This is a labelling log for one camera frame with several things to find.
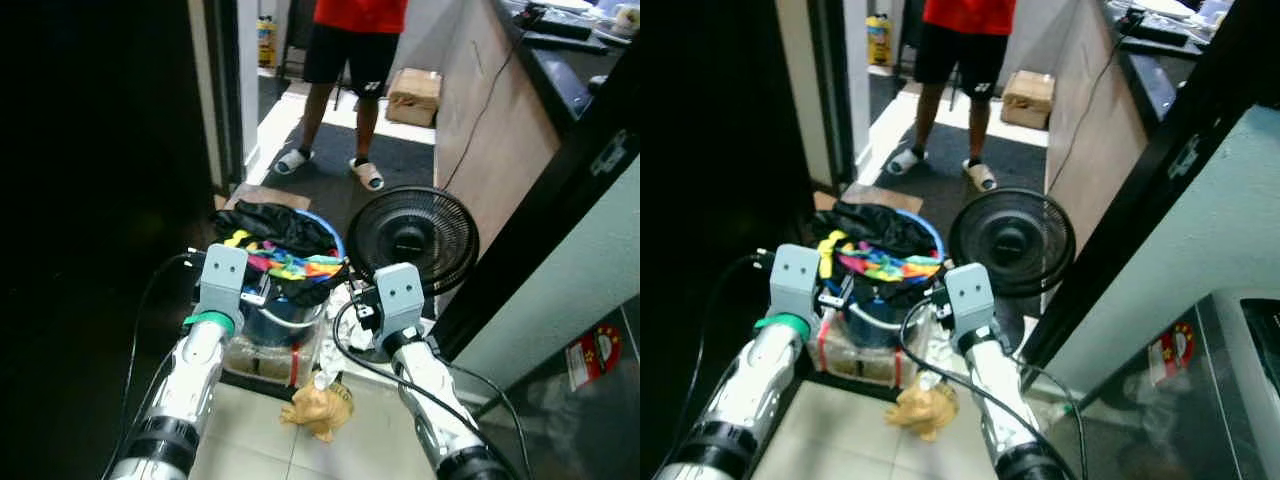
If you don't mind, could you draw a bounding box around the white plastic bag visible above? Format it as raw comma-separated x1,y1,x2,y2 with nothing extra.
318,285,386,386
915,290,966,391

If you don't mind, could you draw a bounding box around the blue laundry basket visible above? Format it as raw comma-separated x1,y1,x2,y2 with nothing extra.
835,205,946,351
235,208,346,351

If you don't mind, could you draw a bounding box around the rainbow striped cloth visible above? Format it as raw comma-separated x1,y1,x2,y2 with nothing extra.
818,232,944,284
222,230,346,283

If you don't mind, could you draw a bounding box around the clear plastic storage box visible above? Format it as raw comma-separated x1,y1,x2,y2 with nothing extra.
815,305,936,389
222,300,331,389

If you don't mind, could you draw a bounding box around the black round floor fan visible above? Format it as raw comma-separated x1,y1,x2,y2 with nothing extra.
347,186,481,297
948,188,1077,297

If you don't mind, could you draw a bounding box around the brown wooden board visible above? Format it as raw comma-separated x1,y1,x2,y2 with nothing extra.
222,183,313,213

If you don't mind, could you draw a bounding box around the tan plush toy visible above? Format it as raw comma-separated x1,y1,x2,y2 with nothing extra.
280,380,356,444
885,380,961,444

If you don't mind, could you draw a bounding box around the brown wooden counter cabinet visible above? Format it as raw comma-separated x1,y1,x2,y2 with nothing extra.
1043,0,1151,256
432,0,561,261

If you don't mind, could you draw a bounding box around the brown cardboard box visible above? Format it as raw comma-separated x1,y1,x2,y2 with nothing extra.
386,68,442,128
1001,70,1056,130

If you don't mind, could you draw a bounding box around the person in red shirt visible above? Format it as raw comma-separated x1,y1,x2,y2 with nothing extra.
272,0,409,191
885,0,1018,191

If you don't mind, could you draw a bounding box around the silver metal door latch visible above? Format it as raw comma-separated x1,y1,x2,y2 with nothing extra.
592,130,631,179
1172,135,1209,179

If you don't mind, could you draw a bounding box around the black countertop cooker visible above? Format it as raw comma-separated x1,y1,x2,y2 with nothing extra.
520,8,596,43
1120,10,1201,46

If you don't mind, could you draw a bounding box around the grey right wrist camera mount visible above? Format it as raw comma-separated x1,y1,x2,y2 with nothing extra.
945,263,996,336
372,263,425,336

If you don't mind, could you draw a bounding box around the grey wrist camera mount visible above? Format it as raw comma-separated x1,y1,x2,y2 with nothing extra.
198,243,251,319
945,263,996,336
770,243,823,319
372,263,425,336

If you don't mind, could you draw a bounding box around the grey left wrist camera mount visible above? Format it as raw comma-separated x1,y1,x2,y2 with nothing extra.
770,243,823,319
198,243,251,319

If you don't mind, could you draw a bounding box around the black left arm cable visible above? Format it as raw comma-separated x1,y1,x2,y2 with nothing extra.
668,250,779,480
100,250,206,480

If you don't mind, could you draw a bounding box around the dark door frame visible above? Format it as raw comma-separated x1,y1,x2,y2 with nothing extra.
808,0,859,191
205,0,251,191

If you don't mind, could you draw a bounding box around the thin black power cable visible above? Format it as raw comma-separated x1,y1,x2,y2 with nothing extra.
1045,20,1131,196
440,20,521,191

